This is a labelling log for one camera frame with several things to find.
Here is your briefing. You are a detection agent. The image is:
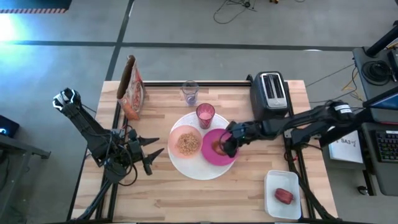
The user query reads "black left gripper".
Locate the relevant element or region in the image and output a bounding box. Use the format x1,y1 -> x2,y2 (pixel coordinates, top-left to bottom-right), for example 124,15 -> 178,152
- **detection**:
124,128 -> 165,176

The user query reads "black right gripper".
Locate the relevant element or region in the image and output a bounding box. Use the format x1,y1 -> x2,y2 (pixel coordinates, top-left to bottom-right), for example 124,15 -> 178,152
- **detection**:
219,121 -> 252,159

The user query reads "reddish brown food piece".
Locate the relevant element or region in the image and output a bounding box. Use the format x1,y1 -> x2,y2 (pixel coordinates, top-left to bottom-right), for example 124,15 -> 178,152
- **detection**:
212,139 -> 228,156

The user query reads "magenta plate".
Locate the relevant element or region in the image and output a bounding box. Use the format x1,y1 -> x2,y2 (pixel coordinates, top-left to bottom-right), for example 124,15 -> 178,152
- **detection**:
201,128 -> 239,167

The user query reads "pale pink bowl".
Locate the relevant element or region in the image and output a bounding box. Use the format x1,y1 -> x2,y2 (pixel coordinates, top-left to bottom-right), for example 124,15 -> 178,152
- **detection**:
167,124 -> 203,159

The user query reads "red faceted plastic tumbler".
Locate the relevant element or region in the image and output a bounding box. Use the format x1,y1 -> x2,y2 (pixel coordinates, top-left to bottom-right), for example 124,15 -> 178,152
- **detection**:
195,103 -> 216,130

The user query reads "white round woven placemat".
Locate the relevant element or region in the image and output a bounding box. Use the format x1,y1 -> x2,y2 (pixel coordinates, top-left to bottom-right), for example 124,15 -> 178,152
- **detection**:
167,111 -> 236,181

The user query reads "orange cereal box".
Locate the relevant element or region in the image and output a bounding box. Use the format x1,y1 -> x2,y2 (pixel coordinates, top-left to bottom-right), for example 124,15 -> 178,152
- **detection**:
116,55 -> 146,121

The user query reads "brown cereal heap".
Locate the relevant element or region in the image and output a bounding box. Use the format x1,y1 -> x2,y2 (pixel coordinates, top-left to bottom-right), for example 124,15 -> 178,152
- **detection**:
176,132 -> 200,156

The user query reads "black toaster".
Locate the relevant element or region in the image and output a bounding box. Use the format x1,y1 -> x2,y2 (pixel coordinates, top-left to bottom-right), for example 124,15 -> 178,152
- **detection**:
249,71 -> 292,121

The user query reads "clear drinking glass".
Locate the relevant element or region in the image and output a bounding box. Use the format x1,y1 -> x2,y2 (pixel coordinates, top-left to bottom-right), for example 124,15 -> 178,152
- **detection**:
181,80 -> 200,106

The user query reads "red sausage-shaped food piece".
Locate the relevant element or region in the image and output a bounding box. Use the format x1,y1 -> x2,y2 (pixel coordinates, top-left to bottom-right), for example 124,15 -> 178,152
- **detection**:
274,187 -> 295,205

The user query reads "white rectangular tray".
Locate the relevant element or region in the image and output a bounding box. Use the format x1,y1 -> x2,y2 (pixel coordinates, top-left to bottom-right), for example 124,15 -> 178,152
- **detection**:
264,170 -> 302,220

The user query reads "white paper sign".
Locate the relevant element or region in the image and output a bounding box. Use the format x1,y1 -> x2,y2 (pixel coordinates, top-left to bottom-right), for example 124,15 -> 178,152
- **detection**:
328,129 -> 364,164

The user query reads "grey metal stand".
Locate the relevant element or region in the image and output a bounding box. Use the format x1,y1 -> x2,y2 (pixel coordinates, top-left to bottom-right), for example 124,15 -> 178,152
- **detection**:
0,133 -> 50,218

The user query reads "black box device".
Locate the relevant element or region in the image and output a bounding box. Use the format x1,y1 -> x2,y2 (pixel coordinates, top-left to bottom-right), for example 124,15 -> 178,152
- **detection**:
0,114 -> 20,138

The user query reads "grey side desk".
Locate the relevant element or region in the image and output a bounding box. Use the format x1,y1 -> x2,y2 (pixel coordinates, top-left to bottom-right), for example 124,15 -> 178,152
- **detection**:
353,46 -> 398,197

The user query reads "black keyboard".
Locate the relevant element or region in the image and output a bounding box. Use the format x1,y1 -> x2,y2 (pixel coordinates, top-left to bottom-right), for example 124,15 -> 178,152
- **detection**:
374,129 -> 398,162

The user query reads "dark laptop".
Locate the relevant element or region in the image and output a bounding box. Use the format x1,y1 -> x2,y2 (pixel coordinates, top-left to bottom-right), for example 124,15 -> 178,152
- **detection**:
363,86 -> 398,124

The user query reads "black pole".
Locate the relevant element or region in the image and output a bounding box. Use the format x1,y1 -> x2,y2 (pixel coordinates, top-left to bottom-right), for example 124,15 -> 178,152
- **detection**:
365,21 -> 398,58

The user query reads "black table edge rail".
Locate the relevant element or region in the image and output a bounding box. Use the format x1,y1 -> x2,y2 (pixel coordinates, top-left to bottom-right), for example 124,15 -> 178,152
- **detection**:
142,80 -> 252,87

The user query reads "black aluminium frame rail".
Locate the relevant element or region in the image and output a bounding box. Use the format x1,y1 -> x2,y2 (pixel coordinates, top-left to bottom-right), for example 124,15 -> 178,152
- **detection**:
282,80 -> 335,222
67,102 -> 128,222

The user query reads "black floor cable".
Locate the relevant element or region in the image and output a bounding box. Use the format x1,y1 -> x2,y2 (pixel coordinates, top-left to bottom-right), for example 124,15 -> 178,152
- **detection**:
213,0 -> 257,25

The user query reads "black coiled cable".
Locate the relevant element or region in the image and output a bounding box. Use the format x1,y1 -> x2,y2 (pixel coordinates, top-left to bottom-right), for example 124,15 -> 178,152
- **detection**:
362,60 -> 391,82

